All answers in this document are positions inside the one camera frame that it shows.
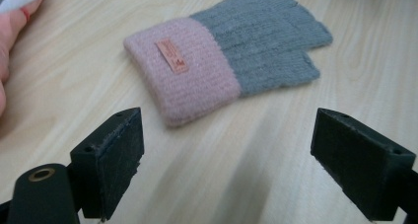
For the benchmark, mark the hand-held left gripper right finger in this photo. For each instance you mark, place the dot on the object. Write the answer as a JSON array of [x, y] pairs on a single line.
[[358, 158]]

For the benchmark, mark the pink and grey knitted glove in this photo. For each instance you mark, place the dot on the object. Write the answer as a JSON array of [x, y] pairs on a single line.
[[210, 69]]

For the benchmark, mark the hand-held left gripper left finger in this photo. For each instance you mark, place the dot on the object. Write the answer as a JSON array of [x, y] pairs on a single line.
[[111, 158]]

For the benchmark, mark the pink ski glove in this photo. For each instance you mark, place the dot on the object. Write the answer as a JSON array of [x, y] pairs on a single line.
[[10, 36]]

